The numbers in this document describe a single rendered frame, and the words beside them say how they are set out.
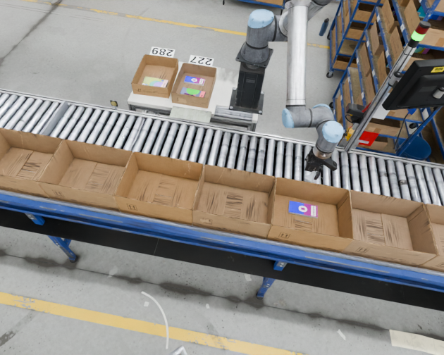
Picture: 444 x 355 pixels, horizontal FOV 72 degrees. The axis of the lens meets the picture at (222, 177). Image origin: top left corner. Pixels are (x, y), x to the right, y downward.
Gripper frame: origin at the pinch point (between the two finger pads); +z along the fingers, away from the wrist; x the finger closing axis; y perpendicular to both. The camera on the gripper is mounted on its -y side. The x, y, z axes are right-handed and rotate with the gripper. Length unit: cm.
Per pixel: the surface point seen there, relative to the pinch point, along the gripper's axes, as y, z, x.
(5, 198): 157, 14, 39
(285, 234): 11.6, 7.9, 32.7
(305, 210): -0.4, 15.0, 12.5
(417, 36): -33, -55, -52
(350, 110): -23, -3, -56
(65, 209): 125, 14, 38
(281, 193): 13.5, 14.6, 4.0
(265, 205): 21.8, 16.4, 12.7
